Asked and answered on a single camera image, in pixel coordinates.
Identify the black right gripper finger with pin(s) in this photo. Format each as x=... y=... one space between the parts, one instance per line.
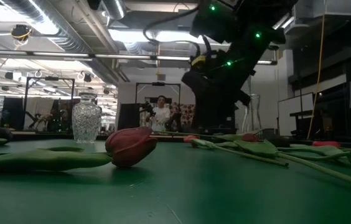
x=206 y=115
x=225 y=115

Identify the dark red artificial tulip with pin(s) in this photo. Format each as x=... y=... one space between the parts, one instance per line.
x=256 y=147
x=130 y=146

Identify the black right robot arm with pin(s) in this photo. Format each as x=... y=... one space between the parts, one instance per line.
x=256 y=18

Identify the tall slim glass vase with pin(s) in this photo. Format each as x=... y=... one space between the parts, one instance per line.
x=253 y=118

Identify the cut crystal glass vase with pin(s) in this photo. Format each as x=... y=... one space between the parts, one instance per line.
x=86 y=121

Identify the red floral patterned panel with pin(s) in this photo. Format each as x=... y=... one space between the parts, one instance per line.
x=186 y=115

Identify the standing person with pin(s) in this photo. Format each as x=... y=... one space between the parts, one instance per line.
x=160 y=116

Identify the white cabinet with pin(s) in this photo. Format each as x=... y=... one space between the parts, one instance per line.
x=295 y=113

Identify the black panel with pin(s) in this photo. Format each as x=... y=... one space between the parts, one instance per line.
x=129 y=116

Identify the green table mat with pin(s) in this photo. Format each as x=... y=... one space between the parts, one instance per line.
x=175 y=193

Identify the long ceiling light bar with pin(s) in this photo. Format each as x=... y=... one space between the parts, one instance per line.
x=116 y=56

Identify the white ceiling unit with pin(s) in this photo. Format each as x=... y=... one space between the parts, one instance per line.
x=325 y=7

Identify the grey square wall speaker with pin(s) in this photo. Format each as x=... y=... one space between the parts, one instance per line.
x=161 y=77

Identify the black rig frame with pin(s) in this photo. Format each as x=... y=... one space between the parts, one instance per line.
x=26 y=102
x=158 y=83

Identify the dark rectangular ceiling duct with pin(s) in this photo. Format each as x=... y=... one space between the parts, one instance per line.
x=132 y=18

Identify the short round ceiling duct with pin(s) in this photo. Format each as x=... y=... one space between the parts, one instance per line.
x=114 y=8

